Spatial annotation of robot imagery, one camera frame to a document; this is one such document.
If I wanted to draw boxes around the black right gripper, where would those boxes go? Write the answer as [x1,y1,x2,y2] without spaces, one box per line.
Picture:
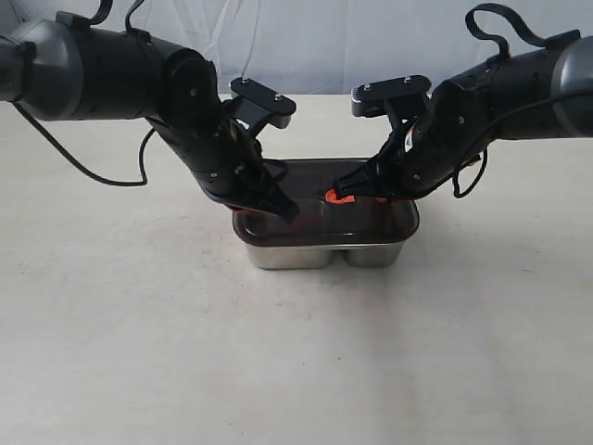
[324,118,486,205]

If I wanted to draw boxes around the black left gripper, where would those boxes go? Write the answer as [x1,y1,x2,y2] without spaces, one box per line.
[147,104,297,223]

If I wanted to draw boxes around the dark transparent lunch box lid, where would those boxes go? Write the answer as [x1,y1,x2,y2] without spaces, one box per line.
[233,158,420,248]

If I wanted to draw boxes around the red sausage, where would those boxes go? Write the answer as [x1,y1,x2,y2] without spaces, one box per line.
[286,210,325,234]

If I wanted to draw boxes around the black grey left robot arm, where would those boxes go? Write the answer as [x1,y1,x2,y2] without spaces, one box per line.
[1,12,298,222]

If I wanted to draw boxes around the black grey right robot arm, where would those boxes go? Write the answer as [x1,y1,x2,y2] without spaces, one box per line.
[333,36,592,200]

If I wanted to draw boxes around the steel two-compartment lunch box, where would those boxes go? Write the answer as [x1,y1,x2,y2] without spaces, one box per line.
[233,203,422,270]

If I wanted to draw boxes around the white backdrop cloth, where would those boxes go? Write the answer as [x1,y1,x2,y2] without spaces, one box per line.
[0,0,593,96]

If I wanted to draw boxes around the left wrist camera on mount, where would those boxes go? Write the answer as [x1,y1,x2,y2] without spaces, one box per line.
[223,77,297,137]

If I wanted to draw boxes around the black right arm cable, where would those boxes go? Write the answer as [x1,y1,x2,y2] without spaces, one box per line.
[397,3,593,199]

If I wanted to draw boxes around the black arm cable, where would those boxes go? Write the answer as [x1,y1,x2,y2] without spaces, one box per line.
[397,3,593,199]
[13,0,154,187]

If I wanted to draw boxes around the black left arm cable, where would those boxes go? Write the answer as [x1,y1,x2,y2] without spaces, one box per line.
[13,0,154,187]

